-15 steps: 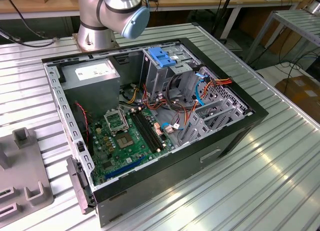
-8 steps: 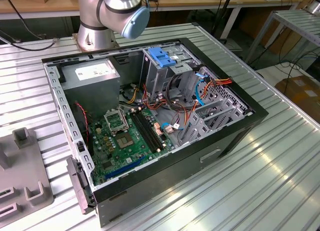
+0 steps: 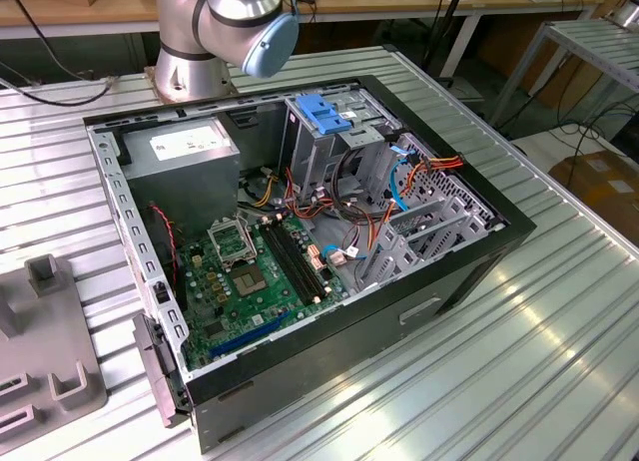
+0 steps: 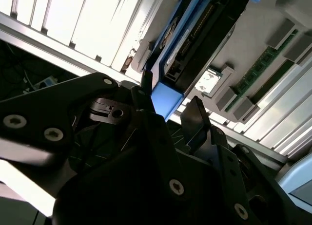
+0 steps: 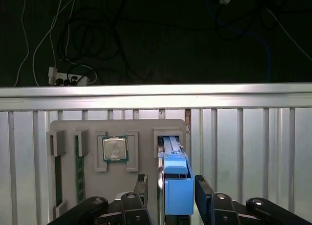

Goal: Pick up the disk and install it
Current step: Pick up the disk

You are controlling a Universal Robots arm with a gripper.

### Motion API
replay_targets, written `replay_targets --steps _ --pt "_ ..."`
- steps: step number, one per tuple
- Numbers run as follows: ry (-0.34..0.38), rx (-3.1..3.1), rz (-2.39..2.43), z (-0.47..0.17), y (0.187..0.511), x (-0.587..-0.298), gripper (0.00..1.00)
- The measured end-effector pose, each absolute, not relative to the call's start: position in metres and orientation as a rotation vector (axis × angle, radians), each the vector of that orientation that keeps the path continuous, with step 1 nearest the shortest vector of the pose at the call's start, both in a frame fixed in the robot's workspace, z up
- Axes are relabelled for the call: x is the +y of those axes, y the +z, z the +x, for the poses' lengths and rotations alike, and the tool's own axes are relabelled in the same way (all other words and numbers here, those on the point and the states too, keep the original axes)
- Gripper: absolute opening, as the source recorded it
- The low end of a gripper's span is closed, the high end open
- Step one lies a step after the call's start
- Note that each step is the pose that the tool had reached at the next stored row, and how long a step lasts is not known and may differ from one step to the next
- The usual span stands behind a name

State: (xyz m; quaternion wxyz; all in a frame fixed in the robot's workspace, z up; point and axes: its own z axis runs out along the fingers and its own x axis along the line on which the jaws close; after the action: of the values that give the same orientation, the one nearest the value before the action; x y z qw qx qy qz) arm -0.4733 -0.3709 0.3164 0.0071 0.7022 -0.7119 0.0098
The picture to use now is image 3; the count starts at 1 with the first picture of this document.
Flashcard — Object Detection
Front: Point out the metal disk bay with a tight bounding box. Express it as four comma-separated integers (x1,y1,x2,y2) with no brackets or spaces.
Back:
356,131,504,290

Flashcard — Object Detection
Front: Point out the black RAM slot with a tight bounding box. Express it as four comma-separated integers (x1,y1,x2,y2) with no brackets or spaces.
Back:
269,223,320,302
262,224,314,305
282,220,331,296
276,222,325,299

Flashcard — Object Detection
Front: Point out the metal optical drive cage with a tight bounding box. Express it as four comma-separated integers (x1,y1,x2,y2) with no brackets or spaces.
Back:
278,84,406,203

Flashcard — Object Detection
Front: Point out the CPU socket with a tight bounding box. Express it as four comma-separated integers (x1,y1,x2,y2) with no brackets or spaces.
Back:
227,263,271,300

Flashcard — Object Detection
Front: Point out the metal socket cover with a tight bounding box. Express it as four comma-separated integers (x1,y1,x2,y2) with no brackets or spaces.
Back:
207,216,259,268

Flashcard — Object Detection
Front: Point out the blue plastic drive latch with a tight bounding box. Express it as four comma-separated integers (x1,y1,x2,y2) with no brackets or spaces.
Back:
295,94,354,137

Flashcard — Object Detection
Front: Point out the green motherboard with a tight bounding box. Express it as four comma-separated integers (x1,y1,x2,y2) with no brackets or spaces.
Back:
177,214,350,370

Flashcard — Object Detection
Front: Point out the blue expansion slot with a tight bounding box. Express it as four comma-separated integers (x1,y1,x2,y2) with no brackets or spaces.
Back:
208,308,294,360

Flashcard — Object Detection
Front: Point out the black open PC case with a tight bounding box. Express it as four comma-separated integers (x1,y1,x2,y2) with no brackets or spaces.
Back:
82,74,538,455

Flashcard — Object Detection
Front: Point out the grey power supply unit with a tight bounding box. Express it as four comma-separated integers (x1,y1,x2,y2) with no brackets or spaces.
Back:
119,116,242,242

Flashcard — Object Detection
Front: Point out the wooden desk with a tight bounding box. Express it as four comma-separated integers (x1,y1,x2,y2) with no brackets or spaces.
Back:
0,0,605,78

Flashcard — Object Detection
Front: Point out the black tripod pole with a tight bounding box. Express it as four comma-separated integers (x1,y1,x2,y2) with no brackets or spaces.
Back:
421,0,473,81

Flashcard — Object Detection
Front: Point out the brown cardboard box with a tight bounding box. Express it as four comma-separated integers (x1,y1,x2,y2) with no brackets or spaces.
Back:
548,150,639,232

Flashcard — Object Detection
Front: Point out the grey parts rack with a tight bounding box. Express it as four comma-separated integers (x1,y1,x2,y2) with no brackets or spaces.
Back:
0,255,109,442

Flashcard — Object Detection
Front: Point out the metal slat side table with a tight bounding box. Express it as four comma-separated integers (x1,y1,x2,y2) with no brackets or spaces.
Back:
491,19,639,128

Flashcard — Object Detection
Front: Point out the short blue wire white plug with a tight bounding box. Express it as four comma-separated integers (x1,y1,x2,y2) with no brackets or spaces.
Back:
319,241,368,266

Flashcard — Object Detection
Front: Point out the red orange wire bundle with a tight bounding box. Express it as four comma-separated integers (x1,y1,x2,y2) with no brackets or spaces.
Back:
283,166,400,250

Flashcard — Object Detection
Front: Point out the yellow black wire bundle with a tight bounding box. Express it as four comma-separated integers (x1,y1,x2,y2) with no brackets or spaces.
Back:
238,166,281,209

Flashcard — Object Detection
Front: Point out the long blue wire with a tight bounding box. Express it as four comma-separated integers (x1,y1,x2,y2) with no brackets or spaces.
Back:
386,142,416,214

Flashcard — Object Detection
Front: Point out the orange power wire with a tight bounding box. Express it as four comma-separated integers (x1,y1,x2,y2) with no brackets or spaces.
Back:
398,154,465,196

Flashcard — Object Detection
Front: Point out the red black fan wire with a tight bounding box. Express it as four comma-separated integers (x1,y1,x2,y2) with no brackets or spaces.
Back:
149,204,180,288

